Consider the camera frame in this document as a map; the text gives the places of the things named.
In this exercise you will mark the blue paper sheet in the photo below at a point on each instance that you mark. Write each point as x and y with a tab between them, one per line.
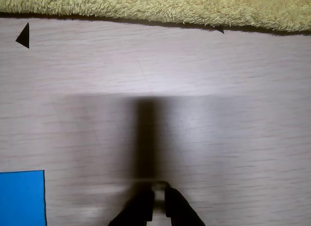
22	199

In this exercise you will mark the black triangle tape marker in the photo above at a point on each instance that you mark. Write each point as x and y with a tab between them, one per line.
220	30
24	37

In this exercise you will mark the yellow terry towel black trim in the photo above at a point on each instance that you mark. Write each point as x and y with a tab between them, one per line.
155	7

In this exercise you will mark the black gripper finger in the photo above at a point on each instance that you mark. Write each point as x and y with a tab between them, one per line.
138	209
181	209

